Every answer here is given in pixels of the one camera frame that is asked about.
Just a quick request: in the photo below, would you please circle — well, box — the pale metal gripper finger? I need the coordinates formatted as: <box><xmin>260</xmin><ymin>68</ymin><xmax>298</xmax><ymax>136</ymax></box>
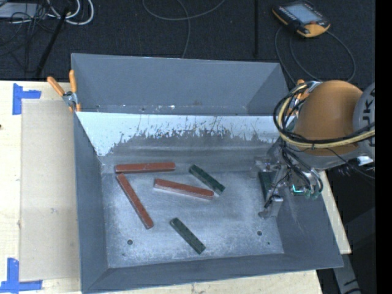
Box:
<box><xmin>258</xmin><ymin>194</ymin><xmax>284</xmax><ymax>220</ymax></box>
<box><xmin>254</xmin><ymin>157</ymin><xmax>277</xmax><ymax>173</ymax></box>

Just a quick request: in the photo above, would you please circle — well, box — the dark green flat block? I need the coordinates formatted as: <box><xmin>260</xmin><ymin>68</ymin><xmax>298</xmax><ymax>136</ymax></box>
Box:
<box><xmin>168</xmin><ymin>217</ymin><xmax>207</xmax><ymax>255</ymax></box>
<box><xmin>187</xmin><ymin>164</ymin><xmax>227</xmax><ymax>196</ymax></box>

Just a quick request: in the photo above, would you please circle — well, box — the grey metal bin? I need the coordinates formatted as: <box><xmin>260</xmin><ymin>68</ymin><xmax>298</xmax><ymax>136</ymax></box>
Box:
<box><xmin>70</xmin><ymin>53</ymin><xmax>344</xmax><ymax>294</ymax></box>

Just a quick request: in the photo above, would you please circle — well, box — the red-brown flat block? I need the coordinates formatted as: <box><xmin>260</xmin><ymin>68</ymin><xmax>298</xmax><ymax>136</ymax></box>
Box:
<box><xmin>153</xmin><ymin>178</ymin><xmax>216</xmax><ymax>201</ymax></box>
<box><xmin>114</xmin><ymin>161</ymin><xmax>177</xmax><ymax>175</ymax></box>
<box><xmin>115</xmin><ymin>172</ymin><xmax>155</xmax><ymax>230</ymax></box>

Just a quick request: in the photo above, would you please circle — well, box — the pale flat board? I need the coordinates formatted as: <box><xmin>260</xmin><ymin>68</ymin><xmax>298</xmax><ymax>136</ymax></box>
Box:
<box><xmin>18</xmin><ymin>99</ymin><xmax>81</xmax><ymax>282</ymax></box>

